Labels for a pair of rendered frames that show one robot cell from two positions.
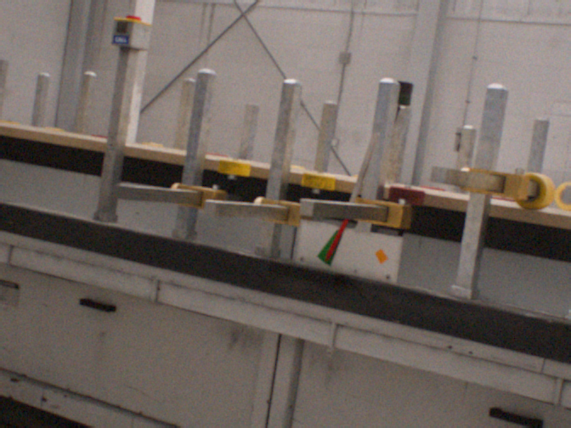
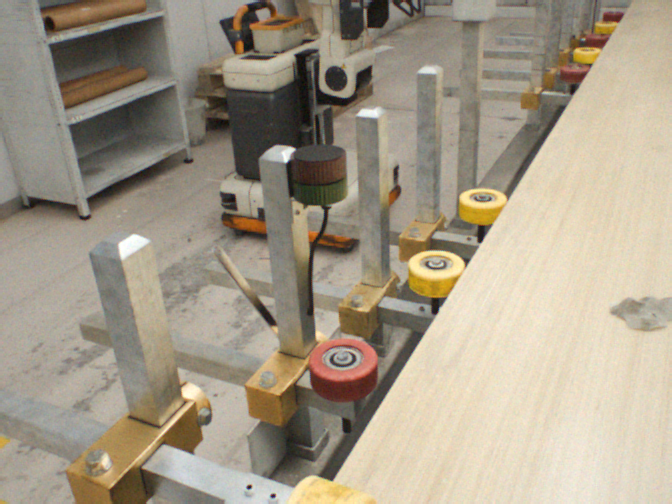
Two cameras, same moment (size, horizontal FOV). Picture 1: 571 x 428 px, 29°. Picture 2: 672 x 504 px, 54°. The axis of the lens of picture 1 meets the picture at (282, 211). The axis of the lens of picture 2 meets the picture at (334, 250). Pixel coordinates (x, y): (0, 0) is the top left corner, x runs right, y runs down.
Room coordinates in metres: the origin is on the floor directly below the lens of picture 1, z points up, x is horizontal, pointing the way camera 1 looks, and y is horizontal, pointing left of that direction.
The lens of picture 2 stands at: (2.41, -0.89, 1.37)
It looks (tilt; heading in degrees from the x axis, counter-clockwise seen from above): 28 degrees down; 85
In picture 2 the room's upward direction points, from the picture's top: 3 degrees counter-clockwise
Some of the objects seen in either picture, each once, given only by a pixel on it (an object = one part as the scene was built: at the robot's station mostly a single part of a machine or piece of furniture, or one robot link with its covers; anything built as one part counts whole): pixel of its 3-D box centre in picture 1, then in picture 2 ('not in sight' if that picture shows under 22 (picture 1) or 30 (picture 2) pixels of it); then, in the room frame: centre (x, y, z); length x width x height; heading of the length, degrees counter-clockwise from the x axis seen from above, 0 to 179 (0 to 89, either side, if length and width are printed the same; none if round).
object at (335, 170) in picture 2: (399, 87); (318, 163); (2.45, -0.22, 1.13); 0.06 x 0.06 x 0.02
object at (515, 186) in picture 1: (493, 183); (146, 446); (2.27, -0.42, 0.95); 0.14 x 0.06 x 0.05; 57
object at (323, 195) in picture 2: (398, 98); (320, 185); (2.45, -0.22, 1.10); 0.06 x 0.06 x 0.02
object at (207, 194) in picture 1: (197, 197); (424, 235); (2.67, 0.21, 0.81); 0.14 x 0.06 x 0.05; 57
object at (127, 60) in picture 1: (116, 135); (469, 129); (2.83, 0.45, 0.93); 0.05 x 0.05 x 0.45; 57
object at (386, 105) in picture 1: (373, 188); (296, 330); (2.41, -0.19, 0.90); 0.04 x 0.04 x 0.48; 57
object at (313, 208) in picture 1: (360, 212); (210, 361); (2.30, -0.16, 0.84); 0.43 x 0.03 x 0.04; 147
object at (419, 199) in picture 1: (404, 211); (344, 393); (2.46, -0.27, 0.85); 0.08 x 0.08 x 0.11
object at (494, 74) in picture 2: not in sight; (522, 76); (3.27, 1.29, 0.81); 0.43 x 0.03 x 0.04; 147
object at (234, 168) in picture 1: (232, 181); (481, 224); (2.76, 0.13, 0.85); 0.08 x 0.08 x 0.11
